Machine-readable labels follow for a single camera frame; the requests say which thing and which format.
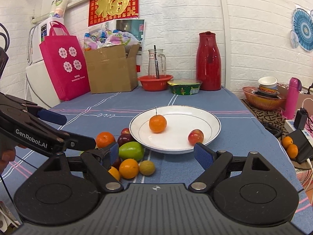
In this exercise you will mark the green foil bowl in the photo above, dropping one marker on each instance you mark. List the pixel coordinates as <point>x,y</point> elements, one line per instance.
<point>184,87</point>

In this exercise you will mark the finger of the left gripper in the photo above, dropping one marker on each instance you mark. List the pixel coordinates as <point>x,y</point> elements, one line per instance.
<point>46,115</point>
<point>77,142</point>

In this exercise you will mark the orange on side table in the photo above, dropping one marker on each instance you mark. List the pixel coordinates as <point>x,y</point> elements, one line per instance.
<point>286,142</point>
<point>292,151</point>

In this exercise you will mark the pink tote bag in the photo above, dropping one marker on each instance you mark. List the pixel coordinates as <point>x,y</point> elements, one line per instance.
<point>65,62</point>

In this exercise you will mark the white appliance behind bag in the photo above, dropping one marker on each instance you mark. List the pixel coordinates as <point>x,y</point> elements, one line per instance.
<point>38,80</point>

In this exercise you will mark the red apple behind pile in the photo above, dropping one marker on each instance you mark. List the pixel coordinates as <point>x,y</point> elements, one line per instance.
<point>125,131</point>

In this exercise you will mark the red plastic basket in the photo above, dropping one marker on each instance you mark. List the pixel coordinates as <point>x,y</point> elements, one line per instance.
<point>153,84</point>

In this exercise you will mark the green apple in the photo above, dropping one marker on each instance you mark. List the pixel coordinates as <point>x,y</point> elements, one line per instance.
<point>131,150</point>

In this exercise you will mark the floral cloth in box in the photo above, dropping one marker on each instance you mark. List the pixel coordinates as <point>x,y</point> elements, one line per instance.
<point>106,38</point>

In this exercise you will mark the red thermos jug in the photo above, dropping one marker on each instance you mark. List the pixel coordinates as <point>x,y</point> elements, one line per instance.
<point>208,62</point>

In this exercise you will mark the orange tangerine with stem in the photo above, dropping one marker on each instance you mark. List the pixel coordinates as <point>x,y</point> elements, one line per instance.
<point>157,123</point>

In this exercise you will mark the small orange kumquat back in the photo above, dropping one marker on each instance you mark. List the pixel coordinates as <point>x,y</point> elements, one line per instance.
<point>115,173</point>

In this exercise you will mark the red fu poster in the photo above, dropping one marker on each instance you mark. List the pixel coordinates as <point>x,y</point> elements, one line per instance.
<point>101,11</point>

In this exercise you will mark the small orange kumquat front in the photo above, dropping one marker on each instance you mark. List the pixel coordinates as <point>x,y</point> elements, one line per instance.
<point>129,168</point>

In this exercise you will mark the large orange tangerine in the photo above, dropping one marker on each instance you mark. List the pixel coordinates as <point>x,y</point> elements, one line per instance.
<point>104,139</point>

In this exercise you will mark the pink water bottle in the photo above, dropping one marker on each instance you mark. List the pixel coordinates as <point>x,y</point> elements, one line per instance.
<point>295,87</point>

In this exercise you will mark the black power adapter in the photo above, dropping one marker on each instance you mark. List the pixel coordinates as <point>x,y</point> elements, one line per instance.
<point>301,119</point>

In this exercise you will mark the white ceramic plate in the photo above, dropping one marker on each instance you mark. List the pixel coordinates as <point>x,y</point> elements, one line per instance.
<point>181,120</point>

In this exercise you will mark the small orange kumquat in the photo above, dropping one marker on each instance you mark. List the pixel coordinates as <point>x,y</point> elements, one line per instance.
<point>129,168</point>
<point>115,173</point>

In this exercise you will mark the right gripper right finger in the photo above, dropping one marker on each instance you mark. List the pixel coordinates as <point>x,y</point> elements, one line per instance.
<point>215,168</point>

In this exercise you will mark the cardboard box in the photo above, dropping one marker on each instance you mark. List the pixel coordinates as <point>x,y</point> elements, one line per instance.
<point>112,69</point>

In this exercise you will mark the glass pitcher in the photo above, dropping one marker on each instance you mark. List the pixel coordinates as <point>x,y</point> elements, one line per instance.
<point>161,62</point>

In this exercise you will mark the black straw in pitcher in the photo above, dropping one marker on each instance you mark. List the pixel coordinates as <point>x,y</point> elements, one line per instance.
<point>156,63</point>

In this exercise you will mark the blue paper fan decoration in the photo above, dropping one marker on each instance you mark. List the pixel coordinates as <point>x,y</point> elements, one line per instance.
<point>301,33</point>

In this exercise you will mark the dark red plum back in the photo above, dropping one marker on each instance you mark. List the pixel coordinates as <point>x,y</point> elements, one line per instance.
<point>124,138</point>

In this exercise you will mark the person's left hand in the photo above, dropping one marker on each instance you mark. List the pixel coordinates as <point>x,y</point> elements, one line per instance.
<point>7,156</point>

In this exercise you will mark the red apple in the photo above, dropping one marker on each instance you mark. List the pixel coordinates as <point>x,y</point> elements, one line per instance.
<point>195,136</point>
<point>125,131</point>

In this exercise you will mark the brown longan right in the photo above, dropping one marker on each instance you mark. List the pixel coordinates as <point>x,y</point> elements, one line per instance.
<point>147,168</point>

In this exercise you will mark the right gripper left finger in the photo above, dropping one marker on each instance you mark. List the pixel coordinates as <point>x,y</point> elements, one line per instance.
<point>98,162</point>

